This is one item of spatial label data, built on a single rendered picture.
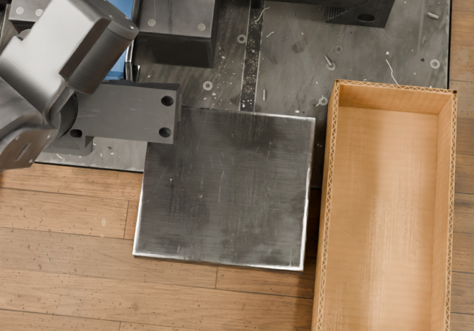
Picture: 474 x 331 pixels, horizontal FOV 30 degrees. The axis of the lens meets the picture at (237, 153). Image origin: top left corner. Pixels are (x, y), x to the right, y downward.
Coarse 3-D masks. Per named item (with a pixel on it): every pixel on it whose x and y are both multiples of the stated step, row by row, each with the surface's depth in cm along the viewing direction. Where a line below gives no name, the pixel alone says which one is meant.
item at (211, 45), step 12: (216, 0) 89; (216, 12) 91; (216, 24) 93; (144, 36) 88; (216, 36) 94; (156, 48) 90; (168, 48) 90; (180, 48) 90; (192, 48) 90; (204, 48) 89; (156, 60) 94; (168, 60) 93; (180, 60) 93; (192, 60) 93; (204, 60) 92
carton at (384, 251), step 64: (384, 128) 92; (448, 128) 87; (384, 192) 90; (448, 192) 84; (320, 256) 84; (384, 256) 89; (448, 256) 82; (320, 320) 80; (384, 320) 87; (448, 320) 80
